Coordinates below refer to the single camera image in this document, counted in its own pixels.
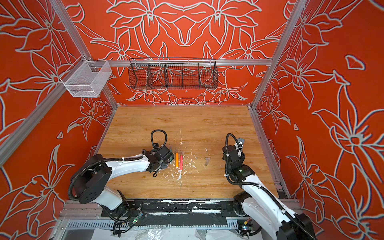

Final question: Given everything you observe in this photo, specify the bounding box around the pink marker pen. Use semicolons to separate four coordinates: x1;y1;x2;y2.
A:
179;154;184;171

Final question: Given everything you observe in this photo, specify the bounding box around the clear pen cap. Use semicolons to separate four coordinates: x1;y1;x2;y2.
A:
205;157;211;166

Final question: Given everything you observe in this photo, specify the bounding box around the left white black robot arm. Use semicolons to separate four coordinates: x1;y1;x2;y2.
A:
68;146;175;210

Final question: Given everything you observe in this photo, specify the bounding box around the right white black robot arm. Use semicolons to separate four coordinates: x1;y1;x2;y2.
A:
223;145;316;240

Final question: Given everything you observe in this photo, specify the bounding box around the clear plastic bin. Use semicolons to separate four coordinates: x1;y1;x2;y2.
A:
59;56;112;98

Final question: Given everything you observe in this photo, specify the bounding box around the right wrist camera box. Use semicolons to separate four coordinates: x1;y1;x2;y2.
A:
237;138;245;149

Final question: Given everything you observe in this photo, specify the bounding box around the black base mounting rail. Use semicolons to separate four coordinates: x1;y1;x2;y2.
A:
100;198;262;228

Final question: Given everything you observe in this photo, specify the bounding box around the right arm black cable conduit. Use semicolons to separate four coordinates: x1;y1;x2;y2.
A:
224;133;319;240

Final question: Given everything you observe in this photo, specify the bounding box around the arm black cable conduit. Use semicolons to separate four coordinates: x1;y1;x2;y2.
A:
224;133;319;240
67;129;168;201

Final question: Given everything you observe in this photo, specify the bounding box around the black wire mesh basket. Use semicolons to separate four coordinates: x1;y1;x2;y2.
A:
128;58;219;90

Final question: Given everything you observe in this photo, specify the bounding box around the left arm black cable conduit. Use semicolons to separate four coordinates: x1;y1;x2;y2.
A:
67;129;168;201

